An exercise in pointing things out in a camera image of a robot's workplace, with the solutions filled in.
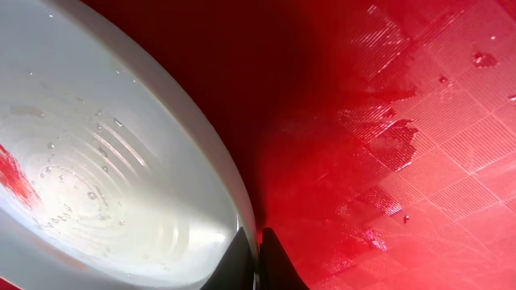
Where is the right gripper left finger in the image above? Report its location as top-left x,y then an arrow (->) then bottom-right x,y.
201,227 -> 255,290

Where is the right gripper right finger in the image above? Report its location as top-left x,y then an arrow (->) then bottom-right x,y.
259,227 -> 309,290

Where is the light blue plate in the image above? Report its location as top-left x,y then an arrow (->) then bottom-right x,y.
1,0 -> 258,289

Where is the red plastic tray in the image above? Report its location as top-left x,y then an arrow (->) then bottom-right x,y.
0,0 -> 516,290

